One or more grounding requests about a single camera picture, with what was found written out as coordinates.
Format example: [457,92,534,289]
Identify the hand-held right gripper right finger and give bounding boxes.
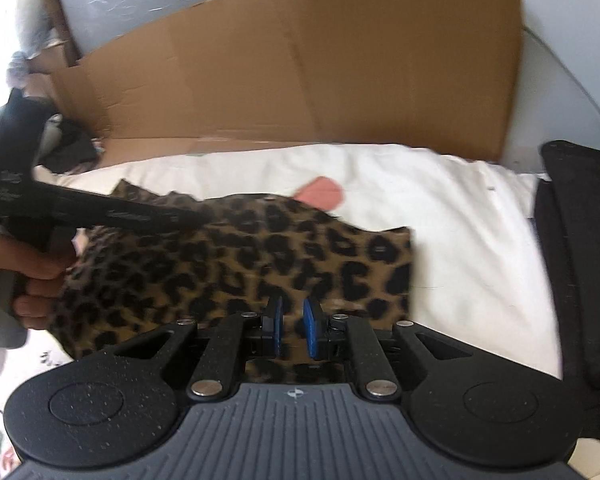
[302,297,473,401]

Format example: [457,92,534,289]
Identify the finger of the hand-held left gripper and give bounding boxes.
[30,180,203,236]

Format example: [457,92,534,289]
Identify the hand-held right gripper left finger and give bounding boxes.
[112,296,286,401]

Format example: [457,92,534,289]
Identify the leopard print pants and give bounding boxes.
[50,179,414,388]

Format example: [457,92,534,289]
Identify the person's left hand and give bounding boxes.
[0,232,78,332]

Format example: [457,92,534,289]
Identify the black shirt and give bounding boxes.
[40,120,101,177]

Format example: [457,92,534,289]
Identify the clear plastic bag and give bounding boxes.
[5,0,56,91]

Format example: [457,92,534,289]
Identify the bear print blanket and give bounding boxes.
[0,142,563,480]

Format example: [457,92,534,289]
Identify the flattened cardboard box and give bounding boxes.
[45,0,525,170]

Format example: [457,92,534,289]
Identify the folded black sweater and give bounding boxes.
[532,140,600,448]

